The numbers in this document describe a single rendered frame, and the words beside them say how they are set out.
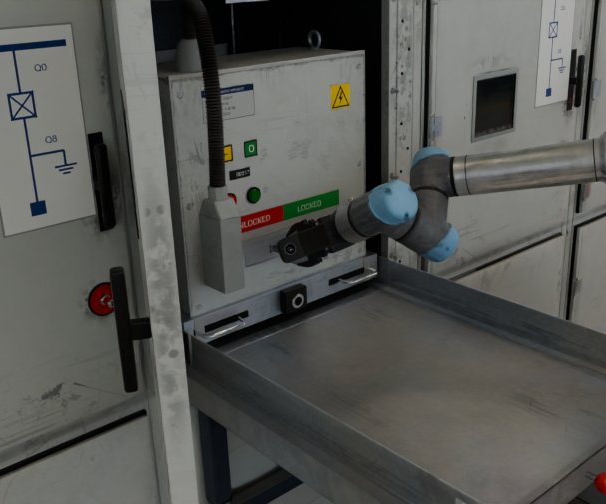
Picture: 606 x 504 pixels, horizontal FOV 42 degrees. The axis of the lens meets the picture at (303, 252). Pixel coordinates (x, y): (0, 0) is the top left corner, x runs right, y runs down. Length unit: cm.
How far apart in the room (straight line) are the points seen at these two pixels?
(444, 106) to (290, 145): 42
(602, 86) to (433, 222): 114
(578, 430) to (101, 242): 84
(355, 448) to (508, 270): 111
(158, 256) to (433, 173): 79
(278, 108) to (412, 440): 70
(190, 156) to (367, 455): 64
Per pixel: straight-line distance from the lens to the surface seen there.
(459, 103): 190
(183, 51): 150
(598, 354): 157
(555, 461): 130
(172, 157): 147
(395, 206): 132
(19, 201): 127
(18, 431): 140
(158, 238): 76
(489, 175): 144
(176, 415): 84
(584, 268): 258
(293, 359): 154
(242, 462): 173
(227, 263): 143
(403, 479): 117
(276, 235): 158
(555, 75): 221
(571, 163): 142
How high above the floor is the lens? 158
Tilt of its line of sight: 20 degrees down
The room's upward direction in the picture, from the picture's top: 2 degrees counter-clockwise
